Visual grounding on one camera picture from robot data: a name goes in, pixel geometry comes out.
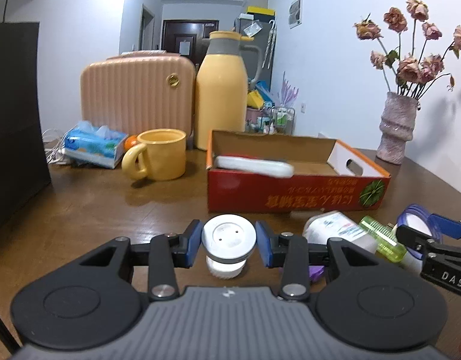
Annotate green transparent bottle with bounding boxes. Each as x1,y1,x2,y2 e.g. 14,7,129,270
359,215,407,263

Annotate white cotton swab box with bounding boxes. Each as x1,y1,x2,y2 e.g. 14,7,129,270
303,211,378,254

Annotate white round jar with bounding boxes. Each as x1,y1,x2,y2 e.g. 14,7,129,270
201,214,257,280

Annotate red white lint brush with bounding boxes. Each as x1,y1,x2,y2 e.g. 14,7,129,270
214,155,295,179

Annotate open cardboard box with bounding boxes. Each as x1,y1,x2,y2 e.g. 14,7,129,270
206,131,391,213

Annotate yellow ceramic mug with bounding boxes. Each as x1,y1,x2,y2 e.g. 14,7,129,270
122,128,187,181

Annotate pink textured vase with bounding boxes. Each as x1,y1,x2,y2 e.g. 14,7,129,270
376,92,418,165

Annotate orange fruit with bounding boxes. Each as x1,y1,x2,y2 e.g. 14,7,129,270
124,135,139,151

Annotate blue tissue pack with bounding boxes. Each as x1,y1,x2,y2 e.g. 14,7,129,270
63,120,129,169

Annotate dried pink roses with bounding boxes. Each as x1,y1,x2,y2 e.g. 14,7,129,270
354,0,461,101

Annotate pink ribbed suitcase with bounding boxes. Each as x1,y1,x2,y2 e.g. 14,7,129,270
80,50,195,135

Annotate black monitor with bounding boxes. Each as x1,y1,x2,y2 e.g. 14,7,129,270
0,22,51,228

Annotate yellow thermos jug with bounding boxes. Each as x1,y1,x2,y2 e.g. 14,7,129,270
194,31,263,150

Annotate dark entrance door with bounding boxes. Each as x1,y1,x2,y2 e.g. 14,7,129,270
161,19,219,71

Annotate white folded umbrella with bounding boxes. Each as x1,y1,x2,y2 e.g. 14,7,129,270
262,19,277,69

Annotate grey refrigerator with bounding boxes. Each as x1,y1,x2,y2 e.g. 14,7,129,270
234,13,277,87

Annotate yellow black box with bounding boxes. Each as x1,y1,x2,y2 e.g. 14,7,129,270
246,6,275,16

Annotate metal wire trolley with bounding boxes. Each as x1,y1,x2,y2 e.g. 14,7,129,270
245,106,295,136

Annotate white cables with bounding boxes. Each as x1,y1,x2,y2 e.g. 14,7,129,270
41,127,72,166

